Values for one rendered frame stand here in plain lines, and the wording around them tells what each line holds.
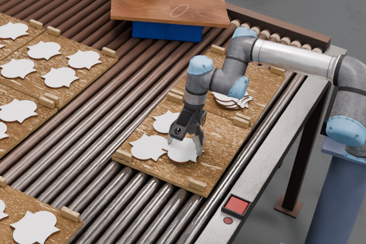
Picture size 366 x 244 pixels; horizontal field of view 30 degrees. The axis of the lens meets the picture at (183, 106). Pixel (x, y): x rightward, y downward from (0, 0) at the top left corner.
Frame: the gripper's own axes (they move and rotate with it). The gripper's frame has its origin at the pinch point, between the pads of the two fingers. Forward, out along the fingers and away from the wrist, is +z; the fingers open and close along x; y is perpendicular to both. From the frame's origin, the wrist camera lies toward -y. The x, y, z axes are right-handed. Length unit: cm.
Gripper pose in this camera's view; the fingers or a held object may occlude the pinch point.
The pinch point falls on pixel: (183, 150)
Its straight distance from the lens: 232.6
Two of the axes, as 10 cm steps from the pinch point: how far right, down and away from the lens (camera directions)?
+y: 4.1, -4.8, 7.7
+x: -9.0, -3.4, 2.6
